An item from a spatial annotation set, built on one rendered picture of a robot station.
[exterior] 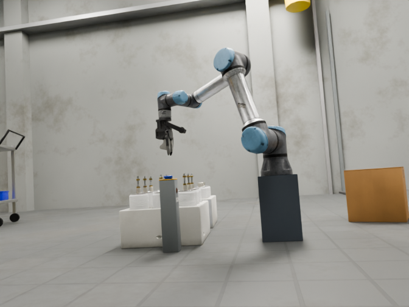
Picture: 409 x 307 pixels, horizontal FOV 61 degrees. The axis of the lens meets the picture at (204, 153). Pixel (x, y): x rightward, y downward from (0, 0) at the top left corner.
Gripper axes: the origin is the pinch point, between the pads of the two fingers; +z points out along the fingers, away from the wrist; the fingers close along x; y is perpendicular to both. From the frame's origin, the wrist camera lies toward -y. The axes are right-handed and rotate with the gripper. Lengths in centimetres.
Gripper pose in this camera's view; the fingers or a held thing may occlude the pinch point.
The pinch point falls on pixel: (170, 153)
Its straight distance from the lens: 197.7
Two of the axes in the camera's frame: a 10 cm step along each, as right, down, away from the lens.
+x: -2.3, -0.6, -9.7
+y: -9.7, 0.8, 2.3
